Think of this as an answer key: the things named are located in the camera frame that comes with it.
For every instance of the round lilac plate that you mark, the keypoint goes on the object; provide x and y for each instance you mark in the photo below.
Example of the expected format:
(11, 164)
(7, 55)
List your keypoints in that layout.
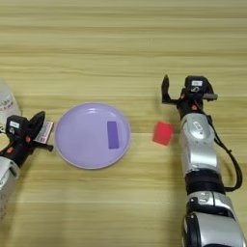
(83, 141)

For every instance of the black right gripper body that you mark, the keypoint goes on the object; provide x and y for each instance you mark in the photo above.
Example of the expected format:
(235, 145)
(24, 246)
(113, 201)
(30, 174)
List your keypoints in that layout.
(188, 104)

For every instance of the flat purple rectangular block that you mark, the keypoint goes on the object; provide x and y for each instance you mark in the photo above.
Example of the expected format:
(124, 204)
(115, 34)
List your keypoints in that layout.
(113, 135)

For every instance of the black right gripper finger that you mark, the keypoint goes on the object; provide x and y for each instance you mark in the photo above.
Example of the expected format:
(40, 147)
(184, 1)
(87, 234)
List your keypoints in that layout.
(210, 96)
(165, 93)

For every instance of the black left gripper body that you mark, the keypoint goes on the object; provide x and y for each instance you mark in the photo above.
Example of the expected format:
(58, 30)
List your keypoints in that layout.
(19, 151)

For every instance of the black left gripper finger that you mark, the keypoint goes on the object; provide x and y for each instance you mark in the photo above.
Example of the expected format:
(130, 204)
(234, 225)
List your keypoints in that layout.
(36, 123)
(43, 147)

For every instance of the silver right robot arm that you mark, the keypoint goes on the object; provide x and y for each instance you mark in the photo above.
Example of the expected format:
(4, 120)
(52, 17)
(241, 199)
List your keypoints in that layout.
(199, 151)

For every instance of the red cube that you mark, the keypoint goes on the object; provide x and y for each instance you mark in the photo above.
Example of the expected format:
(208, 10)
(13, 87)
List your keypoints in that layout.
(163, 133)

